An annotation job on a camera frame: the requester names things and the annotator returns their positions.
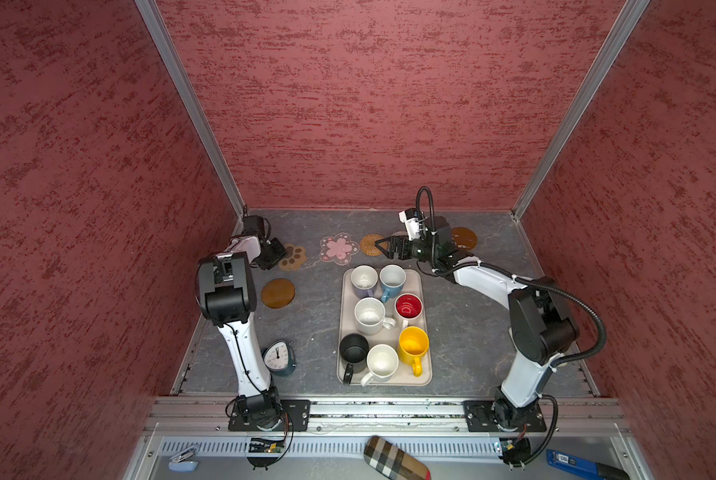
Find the white mug front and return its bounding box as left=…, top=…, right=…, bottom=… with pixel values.
left=360, top=344, right=400, bottom=387

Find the white mug purple outside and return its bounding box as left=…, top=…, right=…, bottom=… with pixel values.
left=350, top=265, right=379, bottom=299

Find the yellow mug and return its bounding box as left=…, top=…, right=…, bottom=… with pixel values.
left=398, top=326, right=430, bottom=377

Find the beige serving tray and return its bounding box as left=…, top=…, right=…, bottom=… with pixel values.
left=336, top=268, right=433, bottom=387

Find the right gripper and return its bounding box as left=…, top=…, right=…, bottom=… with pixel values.
left=375, top=234, right=438, bottom=262

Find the black mug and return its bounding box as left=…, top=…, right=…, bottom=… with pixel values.
left=339, top=333, right=370, bottom=385

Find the blue mug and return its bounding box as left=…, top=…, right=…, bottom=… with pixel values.
left=379, top=265, right=407, bottom=302

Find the red mug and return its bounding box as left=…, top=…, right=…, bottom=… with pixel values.
left=393, top=293, right=424, bottom=329

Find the paw print coaster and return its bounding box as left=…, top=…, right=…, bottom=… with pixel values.
left=278, top=243, right=307, bottom=271

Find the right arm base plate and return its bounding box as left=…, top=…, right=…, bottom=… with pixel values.
left=463, top=399, right=547, bottom=434

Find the small stapler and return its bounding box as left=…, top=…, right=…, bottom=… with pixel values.
left=168, top=446, right=199, bottom=473

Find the brown glossy round coaster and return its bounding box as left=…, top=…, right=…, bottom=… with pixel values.
left=451, top=227, right=478, bottom=251

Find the blue handled tool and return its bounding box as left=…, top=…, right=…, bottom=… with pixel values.
left=546, top=450, right=630, bottom=480

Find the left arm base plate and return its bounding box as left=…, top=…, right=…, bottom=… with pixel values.
left=226, top=398, right=312, bottom=433

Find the plaid glasses case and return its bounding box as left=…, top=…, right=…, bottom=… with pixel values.
left=363, top=436, right=432, bottom=480

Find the pink flower coaster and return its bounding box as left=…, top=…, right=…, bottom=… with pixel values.
left=319, top=232, right=360, bottom=266

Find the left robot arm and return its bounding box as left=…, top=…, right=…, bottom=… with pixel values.
left=196, top=236, right=284, bottom=431

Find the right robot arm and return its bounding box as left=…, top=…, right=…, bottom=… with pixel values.
left=375, top=233, right=607, bottom=431

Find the teal alarm clock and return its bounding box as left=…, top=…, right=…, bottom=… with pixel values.
left=262, top=339, right=297, bottom=377

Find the white mug centre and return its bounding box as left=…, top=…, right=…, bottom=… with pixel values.
left=354, top=298, right=396, bottom=336

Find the brown wicker round coaster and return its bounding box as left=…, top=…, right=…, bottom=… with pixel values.
left=360, top=233, right=383, bottom=257

